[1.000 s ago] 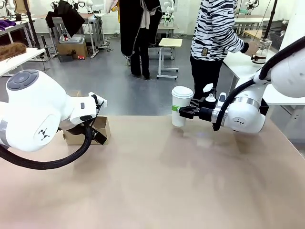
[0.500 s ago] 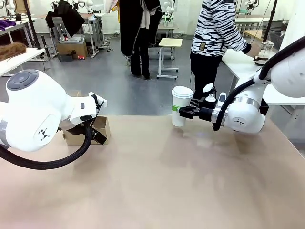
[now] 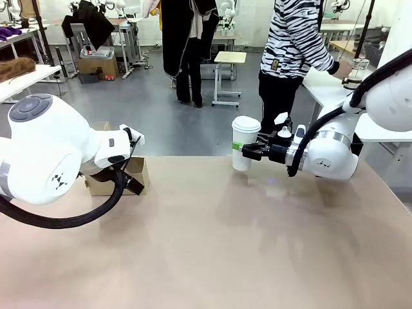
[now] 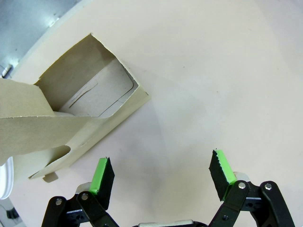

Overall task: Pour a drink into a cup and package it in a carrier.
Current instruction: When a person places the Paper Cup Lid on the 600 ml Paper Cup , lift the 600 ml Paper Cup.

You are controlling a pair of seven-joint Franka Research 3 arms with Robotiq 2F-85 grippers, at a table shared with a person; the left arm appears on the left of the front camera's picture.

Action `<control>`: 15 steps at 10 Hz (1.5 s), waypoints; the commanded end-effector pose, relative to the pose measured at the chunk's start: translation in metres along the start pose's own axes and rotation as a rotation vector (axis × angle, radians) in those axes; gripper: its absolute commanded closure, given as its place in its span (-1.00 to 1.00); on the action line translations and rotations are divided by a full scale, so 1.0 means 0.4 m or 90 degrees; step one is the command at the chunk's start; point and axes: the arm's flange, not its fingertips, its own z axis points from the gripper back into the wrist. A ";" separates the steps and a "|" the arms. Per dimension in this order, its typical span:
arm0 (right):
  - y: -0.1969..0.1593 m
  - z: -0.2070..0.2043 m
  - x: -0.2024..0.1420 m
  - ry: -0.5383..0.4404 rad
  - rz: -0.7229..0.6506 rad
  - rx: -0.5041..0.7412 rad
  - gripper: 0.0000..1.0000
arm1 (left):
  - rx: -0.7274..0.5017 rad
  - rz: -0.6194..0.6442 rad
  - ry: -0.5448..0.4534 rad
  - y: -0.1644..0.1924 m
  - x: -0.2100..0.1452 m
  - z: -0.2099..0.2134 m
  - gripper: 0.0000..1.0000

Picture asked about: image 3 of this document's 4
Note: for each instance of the person in black clothes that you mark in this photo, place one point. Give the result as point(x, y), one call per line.
point(190, 48)

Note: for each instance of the brown cardboard box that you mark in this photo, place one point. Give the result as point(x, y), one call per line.
point(98, 66)

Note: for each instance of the white table with brown fur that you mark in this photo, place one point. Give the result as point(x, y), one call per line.
point(25, 82)

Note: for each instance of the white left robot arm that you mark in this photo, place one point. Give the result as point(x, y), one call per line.
point(48, 145)

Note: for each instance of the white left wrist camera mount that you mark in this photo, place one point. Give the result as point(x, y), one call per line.
point(135, 135)

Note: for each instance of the person's right hand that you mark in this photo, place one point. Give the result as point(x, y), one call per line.
point(342, 69)

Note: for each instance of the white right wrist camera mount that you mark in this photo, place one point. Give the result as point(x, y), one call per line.
point(283, 117)

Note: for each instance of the person in zebra striped hoodie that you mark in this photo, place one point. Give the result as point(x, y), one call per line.
point(289, 32)

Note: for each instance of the black slanted tripod pole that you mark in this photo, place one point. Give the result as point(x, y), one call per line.
point(42, 32)

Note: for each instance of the glass french press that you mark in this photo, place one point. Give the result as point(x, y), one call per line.
point(356, 72)

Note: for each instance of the person's right forearm striped sleeve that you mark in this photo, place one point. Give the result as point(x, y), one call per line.
point(325, 59)

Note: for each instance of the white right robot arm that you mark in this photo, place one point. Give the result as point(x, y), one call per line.
point(331, 154)

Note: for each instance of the short black post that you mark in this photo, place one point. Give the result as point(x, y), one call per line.
point(61, 64)

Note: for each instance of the brown cardboard drink carrier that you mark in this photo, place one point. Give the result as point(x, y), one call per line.
point(139, 167)

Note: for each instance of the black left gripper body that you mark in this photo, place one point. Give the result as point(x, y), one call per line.
point(99, 174)

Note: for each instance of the grey lidded bin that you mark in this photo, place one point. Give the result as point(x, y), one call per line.
point(99, 51)

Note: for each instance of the white background lab table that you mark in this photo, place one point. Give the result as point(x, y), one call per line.
point(341, 27)

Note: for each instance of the black stand pole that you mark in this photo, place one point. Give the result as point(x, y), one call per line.
point(367, 19)

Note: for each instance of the brown furry bundle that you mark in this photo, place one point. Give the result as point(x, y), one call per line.
point(16, 69)

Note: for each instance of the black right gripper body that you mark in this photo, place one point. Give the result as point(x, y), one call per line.
point(279, 154)

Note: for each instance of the large white side table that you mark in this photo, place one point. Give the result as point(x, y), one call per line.
point(325, 91)

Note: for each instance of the white plastic cup lid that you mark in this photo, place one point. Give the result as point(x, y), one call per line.
point(246, 124)

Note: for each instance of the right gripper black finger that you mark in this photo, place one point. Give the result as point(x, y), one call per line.
point(256, 152)
point(264, 138)

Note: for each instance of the purple cloth pile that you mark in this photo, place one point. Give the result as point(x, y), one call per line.
point(9, 32)

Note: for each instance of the black jacket on chair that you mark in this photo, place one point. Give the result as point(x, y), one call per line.
point(88, 22)

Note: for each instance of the white stool with wooden seat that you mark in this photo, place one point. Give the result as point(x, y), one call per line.
point(229, 58)

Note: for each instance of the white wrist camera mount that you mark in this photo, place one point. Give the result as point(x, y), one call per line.
point(283, 117)
point(135, 135)

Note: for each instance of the white paper cup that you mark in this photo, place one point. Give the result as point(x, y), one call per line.
point(240, 161)

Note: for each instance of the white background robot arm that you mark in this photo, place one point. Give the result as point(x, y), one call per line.
point(228, 19)

